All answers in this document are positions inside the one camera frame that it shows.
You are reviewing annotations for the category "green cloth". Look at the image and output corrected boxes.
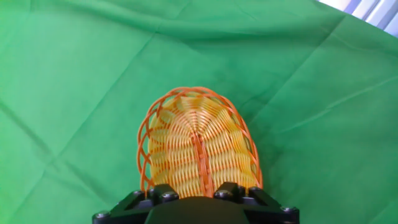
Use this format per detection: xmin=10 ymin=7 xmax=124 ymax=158
xmin=0 ymin=0 xmax=398 ymax=224

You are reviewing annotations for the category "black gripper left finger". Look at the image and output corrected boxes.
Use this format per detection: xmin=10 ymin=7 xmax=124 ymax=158
xmin=92 ymin=183 xmax=180 ymax=224

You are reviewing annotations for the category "orange woven basket dish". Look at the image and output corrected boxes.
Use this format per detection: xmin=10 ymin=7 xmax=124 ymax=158
xmin=137 ymin=86 xmax=264 ymax=199

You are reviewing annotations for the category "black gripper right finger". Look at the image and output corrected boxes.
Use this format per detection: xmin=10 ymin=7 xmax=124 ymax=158
xmin=213 ymin=182 xmax=300 ymax=224

